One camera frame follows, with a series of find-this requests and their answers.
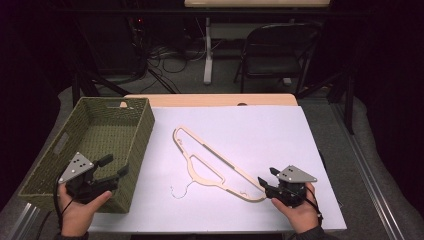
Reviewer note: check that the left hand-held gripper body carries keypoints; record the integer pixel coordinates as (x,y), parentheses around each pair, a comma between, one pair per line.
(76,167)

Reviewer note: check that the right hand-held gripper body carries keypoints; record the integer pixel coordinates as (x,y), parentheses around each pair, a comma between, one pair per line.
(293,175)

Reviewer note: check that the green woven basket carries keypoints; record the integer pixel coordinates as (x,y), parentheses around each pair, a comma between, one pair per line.
(110,133)

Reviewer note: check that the wooden clothes hanger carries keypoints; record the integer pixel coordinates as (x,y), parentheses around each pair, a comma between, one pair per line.
(218,182)

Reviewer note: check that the person's right hand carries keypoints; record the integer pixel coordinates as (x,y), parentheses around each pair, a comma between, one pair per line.
(300,216)

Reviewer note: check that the person's left hand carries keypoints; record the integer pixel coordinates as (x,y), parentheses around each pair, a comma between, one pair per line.
(78,215)

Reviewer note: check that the white table sheet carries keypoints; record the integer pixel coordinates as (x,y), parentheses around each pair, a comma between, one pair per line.
(250,140)

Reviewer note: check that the black metal stand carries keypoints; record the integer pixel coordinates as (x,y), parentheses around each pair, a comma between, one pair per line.
(348,100)
(87,83)

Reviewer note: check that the light wooden table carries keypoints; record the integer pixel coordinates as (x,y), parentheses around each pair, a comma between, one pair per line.
(206,100)

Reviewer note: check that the black folding chair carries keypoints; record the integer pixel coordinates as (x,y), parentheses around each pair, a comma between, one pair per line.
(273,65)

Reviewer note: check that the white desk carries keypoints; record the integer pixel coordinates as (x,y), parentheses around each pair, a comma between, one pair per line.
(208,60)

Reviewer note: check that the aluminium rail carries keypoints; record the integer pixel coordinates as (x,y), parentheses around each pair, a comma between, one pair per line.
(366,180)
(23,221)

